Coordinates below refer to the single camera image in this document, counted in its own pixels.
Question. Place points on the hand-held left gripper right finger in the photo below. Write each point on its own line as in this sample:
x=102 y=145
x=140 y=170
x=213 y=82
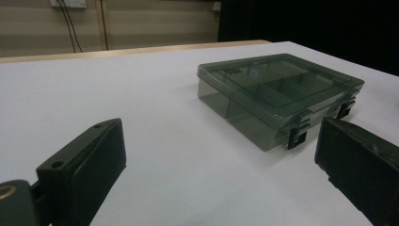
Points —
x=360 y=163

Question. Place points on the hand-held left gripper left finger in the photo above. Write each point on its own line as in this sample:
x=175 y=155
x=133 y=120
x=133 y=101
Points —
x=78 y=175

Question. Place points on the translucent grey-green compartment box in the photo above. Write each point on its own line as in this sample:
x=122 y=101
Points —
x=266 y=94

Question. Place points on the white table cover sheet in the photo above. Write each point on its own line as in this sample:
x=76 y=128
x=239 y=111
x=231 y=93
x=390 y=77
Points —
x=141 y=103

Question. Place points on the black curtain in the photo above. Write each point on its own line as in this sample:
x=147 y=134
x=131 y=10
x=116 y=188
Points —
x=313 y=22

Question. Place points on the white wall power socket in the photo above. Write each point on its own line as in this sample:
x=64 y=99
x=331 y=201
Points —
x=73 y=3

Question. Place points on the small white wall box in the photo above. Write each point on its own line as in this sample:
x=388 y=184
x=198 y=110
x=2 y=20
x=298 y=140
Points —
x=217 y=6

